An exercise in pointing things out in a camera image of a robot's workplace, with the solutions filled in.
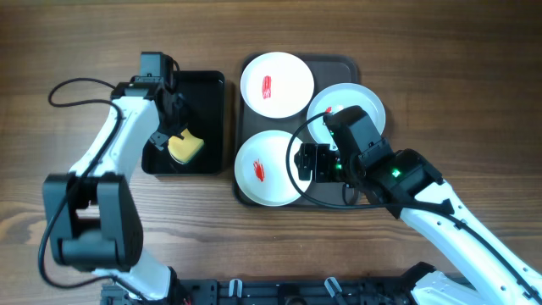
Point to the white plate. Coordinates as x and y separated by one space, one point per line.
260 169
277 85

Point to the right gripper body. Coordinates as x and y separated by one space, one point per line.
328 163

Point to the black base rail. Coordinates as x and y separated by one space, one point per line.
366 291

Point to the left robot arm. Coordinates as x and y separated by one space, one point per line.
93 230

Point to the black plastic bin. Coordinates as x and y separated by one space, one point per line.
203 93

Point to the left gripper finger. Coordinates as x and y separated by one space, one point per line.
158 140
180 130

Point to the yellow green sponge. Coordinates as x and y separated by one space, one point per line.
184 147

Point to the dark brown serving tray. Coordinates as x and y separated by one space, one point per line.
327 70

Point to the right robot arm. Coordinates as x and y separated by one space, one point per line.
414 191

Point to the light grey plate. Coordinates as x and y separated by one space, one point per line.
347 106

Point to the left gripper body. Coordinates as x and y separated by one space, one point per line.
174 124

